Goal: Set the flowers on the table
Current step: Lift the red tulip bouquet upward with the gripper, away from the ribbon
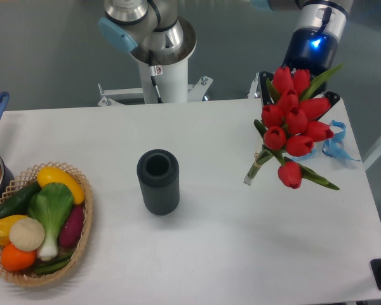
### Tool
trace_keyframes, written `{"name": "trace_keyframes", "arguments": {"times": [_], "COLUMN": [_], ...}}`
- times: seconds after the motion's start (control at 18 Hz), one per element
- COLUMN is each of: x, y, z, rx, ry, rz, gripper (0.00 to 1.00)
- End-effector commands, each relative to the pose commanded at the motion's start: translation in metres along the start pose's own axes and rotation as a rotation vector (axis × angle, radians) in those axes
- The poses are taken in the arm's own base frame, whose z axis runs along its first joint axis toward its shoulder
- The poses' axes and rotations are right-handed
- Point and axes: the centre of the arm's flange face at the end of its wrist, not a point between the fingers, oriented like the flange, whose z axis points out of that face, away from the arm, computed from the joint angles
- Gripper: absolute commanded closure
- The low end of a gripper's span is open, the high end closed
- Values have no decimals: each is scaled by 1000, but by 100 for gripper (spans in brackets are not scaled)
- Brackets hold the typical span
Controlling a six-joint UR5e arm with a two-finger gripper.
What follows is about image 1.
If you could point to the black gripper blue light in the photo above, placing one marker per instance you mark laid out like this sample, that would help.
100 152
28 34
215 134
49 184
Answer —
307 50

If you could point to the red tulip bouquet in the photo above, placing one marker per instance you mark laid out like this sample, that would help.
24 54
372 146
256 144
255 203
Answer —
291 127

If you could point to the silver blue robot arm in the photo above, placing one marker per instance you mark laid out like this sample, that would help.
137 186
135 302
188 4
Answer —
127 23

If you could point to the blue ribbon strip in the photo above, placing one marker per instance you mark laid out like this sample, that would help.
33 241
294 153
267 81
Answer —
309 155

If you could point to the blue ribbon loop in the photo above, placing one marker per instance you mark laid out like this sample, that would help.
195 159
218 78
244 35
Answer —
334 146

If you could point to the dark grey ribbed vase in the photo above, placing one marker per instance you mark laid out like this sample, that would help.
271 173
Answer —
158 175

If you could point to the purple sweet potato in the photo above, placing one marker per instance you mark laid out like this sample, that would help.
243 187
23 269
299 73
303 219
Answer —
71 231

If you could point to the green bok choy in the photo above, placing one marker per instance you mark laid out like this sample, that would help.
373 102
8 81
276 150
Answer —
51 206

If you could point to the woven wicker basket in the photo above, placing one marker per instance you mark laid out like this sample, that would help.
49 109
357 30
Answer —
26 278

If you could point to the green bean pod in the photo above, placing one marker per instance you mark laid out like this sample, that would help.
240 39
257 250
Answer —
52 266

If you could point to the dark green cucumber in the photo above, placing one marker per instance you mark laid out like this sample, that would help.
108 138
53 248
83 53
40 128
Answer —
17 203

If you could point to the cream white garlic bulb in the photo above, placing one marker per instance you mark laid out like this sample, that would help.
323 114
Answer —
27 234

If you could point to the yellow bell pepper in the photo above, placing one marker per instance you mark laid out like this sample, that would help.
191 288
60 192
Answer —
5 226

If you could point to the orange fruit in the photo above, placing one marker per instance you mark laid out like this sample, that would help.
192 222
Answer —
13 259

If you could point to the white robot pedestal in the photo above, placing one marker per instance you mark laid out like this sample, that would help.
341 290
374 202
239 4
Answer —
162 59

